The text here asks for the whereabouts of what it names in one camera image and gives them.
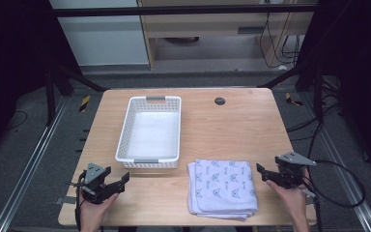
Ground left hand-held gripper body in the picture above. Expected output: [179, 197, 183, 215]
[82, 162, 118, 205]

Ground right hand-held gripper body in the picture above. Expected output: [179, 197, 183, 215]
[274, 151, 318, 189]

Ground white towel with blue print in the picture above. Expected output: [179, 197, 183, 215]
[186, 158, 259, 222]

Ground white plastic basket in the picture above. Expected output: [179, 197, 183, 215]
[114, 95, 183, 170]

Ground person's right hand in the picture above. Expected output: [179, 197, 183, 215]
[265, 167, 311, 223]

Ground person's left hand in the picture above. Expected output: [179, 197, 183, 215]
[78, 187, 120, 228]

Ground grey tape strip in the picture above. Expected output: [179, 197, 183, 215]
[54, 195, 78, 206]

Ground yellow black floor tape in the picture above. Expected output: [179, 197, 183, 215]
[78, 95, 92, 113]
[284, 92, 304, 107]

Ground black metal stand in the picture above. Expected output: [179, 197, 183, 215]
[256, 62, 326, 125]
[43, 59, 109, 128]

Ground black curtain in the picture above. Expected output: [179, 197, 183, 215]
[0, 0, 81, 162]
[294, 0, 371, 180]

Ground white cabinet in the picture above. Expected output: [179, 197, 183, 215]
[48, 0, 151, 68]

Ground light wooden desk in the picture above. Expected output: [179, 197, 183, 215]
[136, 0, 319, 71]

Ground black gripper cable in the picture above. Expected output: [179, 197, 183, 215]
[301, 159, 367, 232]
[73, 171, 89, 232]

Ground black floor cables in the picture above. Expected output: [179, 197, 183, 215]
[285, 76, 347, 160]

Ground metal floor rail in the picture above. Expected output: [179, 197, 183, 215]
[300, 91, 371, 232]
[0, 96, 70, 232]

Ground thin black floor cable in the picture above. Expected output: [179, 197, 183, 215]
[5, 110, 29, 131]

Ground black hanging cables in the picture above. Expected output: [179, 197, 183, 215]
[258, 12, 304, 70]

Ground black horizontal frame bar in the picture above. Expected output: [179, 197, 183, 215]
[48, 4, 319, 18]

